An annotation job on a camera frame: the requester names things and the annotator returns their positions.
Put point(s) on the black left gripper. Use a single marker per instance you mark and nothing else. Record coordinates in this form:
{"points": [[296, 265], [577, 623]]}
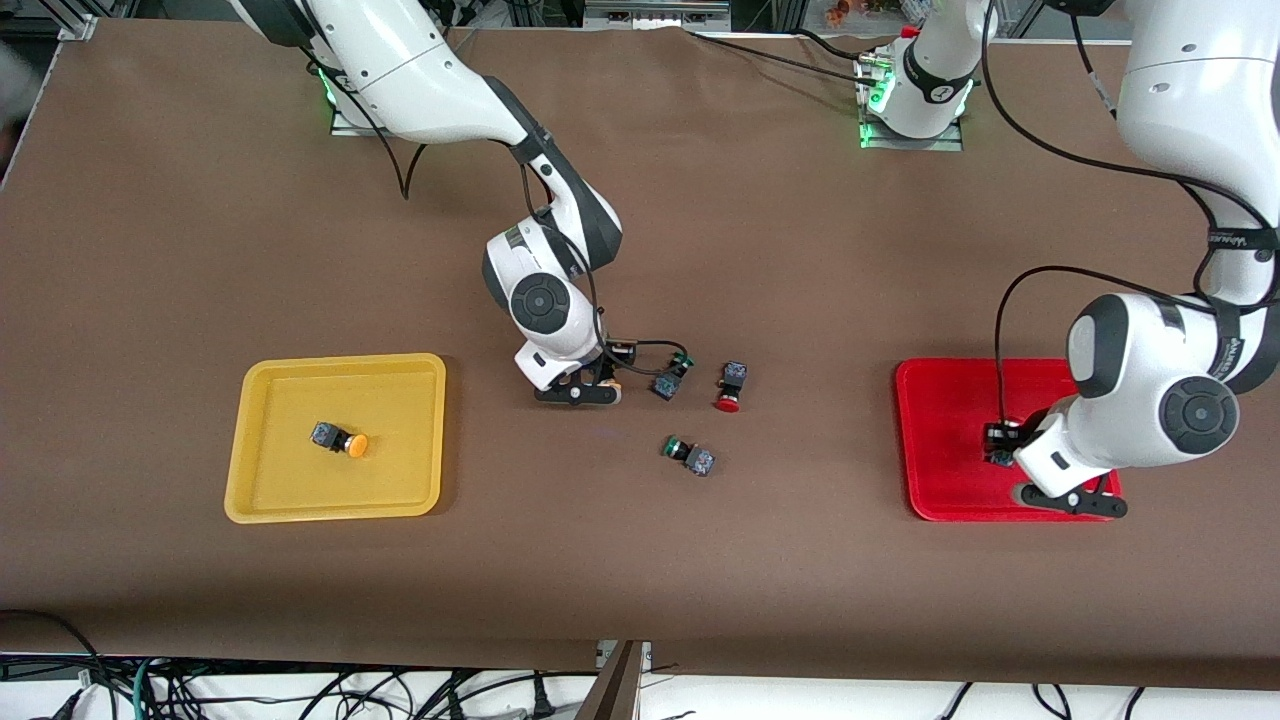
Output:
{"points": [[1001, 437]]}

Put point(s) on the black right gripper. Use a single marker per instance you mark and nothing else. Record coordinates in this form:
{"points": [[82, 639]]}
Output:
{"points": [[622, 354]]}

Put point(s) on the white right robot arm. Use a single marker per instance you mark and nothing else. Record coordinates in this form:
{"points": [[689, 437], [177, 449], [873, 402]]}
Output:
{"points": [[420, 70]]}

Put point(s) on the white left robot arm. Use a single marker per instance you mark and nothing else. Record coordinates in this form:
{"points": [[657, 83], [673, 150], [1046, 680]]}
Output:
{"points": [[1180, 80]]}

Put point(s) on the green mushroom push button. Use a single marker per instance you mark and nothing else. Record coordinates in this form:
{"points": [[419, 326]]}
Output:
{"points": [[664, 384], [700, 461]]}

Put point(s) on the red plastic tray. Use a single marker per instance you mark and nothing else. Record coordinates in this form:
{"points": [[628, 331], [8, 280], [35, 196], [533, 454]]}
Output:
{"points": [[950, 400]]}

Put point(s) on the brown table cloth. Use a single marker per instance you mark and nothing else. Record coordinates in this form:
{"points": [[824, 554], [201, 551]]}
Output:
{"points": [[800, 250]]}

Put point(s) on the yellow plastic tray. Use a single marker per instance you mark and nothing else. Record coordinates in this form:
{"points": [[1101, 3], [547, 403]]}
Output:
{"points": [[280, 480]]}

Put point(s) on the orange background object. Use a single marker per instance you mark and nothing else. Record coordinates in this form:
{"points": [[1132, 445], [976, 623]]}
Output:
{"points": [[845, 10]]}

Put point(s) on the white metal bracket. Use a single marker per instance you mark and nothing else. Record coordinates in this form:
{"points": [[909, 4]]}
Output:
{"points": [[605, 652]]}

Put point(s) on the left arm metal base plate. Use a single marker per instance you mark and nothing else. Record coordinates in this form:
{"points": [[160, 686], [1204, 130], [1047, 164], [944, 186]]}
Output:
{"points": [[950, 145]]}

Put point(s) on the brown table post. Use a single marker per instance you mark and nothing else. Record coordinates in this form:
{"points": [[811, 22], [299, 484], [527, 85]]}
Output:
{"points": [[612, 695]]}

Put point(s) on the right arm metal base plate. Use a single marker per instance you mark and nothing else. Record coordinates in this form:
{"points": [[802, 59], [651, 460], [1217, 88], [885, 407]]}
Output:
{"points": [[345, 125]]}

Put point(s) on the silver aluminium rail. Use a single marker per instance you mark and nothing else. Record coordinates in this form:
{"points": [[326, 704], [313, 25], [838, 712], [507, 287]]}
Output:
{"points": [[650, 15]]}

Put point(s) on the silver corner frame profile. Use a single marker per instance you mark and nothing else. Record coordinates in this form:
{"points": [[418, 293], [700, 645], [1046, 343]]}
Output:
{"points": [[80, 28]]}

